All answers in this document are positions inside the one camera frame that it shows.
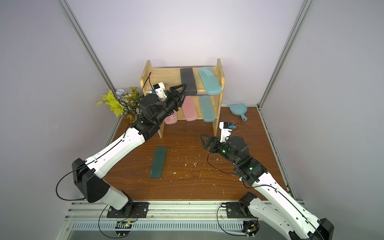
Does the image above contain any black pencil case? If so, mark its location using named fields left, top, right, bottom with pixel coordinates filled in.
left=180, top=68, right=198, bottom=96

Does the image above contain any light teal large pencil case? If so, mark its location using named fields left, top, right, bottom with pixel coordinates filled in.
left=198, top=67, right=222, bottom=96

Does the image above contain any dark green pencil case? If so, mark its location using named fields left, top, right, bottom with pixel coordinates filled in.
left=149, top=147, right=167, bottom=179

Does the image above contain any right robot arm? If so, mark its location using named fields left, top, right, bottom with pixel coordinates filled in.
left=200, top=135, right=335, bottom=240

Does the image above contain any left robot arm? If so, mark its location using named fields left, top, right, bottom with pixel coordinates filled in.
left=72, top=84, right=187, bottom=211

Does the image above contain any pink pencil case middle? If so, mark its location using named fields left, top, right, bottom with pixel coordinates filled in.
left=182, top=96, right=198, bottom=122

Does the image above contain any pink pencil case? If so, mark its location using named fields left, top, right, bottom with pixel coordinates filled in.
left=182, top=96, right=198, bottom=122
left=164, top=111, right=178, bottom=125

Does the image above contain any pink pencil case left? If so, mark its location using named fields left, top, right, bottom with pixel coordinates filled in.
left=164, top=111, right=178, bottom=125

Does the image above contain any wooden two-tier shelf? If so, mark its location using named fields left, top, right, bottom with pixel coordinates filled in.
left=140, top=58, right=226, bottom=139

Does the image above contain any teal pencil case lower shelf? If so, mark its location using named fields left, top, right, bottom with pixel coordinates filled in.
left=199, top=96, right=216, bottom=123

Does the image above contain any teal dustpan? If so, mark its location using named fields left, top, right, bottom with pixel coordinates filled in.
left=229, top=104, right=248, bottom=121

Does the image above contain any potted plant in glass vase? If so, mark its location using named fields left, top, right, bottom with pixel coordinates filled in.
left=96, top=87, right=144, bottom=124

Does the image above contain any right circuit board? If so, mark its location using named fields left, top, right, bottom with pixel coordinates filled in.
left=242, top=219, right=260, bottom=238

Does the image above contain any circuit board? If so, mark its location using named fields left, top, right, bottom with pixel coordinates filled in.
left=115, top=221, right=133, bottom=238
left=242, top=219, right=260, bottom=238

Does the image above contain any left circuit board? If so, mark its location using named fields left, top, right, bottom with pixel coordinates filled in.
left=115, top=221, right=133, bottom=238

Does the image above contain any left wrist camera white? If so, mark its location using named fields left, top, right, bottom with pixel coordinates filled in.
left=151, top=82, right=167, bottom=100

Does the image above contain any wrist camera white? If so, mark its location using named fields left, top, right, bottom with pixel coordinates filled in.
left=151, top=82, right=167, bottom=100
left=219, top=122, right=235, bottom=143

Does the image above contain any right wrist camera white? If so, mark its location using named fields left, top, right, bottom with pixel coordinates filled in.
left=219, top=122, right=235, bottom=143

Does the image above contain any right black cable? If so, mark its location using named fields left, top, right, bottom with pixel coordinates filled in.
left=216, top=200, right=250, bottom=237

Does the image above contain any black cable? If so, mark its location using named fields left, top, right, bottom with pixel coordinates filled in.
left=216, top=200, right=250, bottom=237
left=55, top=167, right=91, bottom=202

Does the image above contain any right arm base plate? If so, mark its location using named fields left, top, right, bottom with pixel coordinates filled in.
left=222, top=202, right=256, bottom=219

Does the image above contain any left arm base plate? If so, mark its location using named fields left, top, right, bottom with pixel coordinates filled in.
left=107, top=202, right=150, bottom=219

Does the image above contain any left black cable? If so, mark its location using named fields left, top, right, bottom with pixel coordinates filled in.
left=55, top=167, right=91, bottom=202

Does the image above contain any aluminium mounting rail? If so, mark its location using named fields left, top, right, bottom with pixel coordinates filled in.
left=55, top=200, right=319, bottom=240

